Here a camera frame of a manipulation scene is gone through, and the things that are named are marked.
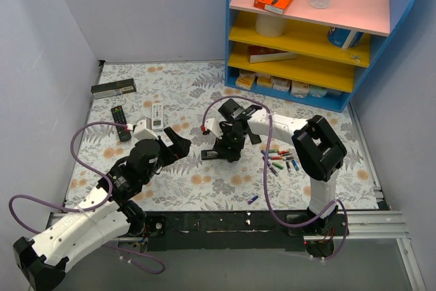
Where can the white paper roll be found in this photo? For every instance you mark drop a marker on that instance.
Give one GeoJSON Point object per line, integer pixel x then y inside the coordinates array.
{"type": "Point", "coordinates": [270, 26]}

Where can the red white flat box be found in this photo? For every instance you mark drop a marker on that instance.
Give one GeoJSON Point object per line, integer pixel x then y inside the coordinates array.
{"type": "Point", "coordinates": [260, 54]}

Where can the dark long cardboard box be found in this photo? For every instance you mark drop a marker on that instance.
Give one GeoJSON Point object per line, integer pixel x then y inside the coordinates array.
{"type": "Point", "coordinates": [111, 89]}

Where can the teal small box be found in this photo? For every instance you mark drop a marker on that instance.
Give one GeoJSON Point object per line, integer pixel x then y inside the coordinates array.
{"type": "Point", "coordinates": [317, 91]}

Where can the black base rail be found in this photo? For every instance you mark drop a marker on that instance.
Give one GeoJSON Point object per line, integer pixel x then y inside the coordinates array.
{"type": "Point", "coordinates": [180, 230]}

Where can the yellow white small box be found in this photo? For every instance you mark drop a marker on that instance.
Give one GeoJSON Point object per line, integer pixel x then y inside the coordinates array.
{"type": "Point", "coordinates": [264, 80]}

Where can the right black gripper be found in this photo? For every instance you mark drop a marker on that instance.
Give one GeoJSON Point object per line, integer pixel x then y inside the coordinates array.
{"type": "Point", "coordinates": [227, 146]}

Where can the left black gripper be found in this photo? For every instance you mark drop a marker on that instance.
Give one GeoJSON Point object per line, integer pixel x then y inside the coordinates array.
{"type": "Point", "coordinates": [171, 146]}

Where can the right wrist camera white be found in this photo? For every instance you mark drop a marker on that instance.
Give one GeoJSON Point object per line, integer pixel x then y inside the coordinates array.
{"type": "Point", "coordinates": [212, 126]}

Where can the black TV remote coloured buttons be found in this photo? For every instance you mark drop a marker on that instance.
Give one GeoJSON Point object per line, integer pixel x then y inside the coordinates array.
{"type": "Point", "coordinates": [118, 116]}

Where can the blue battery lower right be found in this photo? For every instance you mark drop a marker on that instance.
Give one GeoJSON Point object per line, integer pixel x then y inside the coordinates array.
{"type": "Point", "coordinates": [295, 165]}

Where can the white air conditioner remote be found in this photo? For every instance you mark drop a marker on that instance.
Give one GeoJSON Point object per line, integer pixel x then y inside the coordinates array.
{"type": "Point", "coordinates": [157, 117]}

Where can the floral table mat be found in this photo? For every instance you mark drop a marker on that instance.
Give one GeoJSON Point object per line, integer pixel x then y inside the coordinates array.
{"type": "Point", "coordinates": [188, 92]}

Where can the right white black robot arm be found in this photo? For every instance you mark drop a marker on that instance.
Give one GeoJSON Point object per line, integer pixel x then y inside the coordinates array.
{"type": "Point", "coordinates": [318, 148]}

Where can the aluminium frame rail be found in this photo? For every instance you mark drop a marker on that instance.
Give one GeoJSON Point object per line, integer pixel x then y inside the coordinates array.
{"type": "Point", "coordinates": [378, 255]}

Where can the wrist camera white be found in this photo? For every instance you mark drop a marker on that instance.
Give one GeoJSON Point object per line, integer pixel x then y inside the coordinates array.
{"type": "Point", "coordinates": [141, 130]}
{"type": "Point", "coordinates": [212, 126]}

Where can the dark battery lower left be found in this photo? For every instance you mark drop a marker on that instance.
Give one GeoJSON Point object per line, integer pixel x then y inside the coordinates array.
{"type": "Point", "coordinates": [274, 171]}

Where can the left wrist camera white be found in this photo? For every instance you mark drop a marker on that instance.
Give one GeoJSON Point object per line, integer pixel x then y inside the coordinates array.
{"type": "Point", "coordinates": [141, 130]}

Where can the slim black remote control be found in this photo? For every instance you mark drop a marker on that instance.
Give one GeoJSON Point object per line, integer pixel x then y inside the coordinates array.
{"type": "Point", "coordinates": [210, 155]}

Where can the green battery lower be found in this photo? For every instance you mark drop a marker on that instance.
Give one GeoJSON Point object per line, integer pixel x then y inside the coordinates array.
{"type": "Point", "coordinates": [279, 166]}

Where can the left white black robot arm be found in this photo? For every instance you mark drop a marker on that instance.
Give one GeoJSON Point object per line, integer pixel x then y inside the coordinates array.
{"type": "Point", "coordinates": [108, 211]}

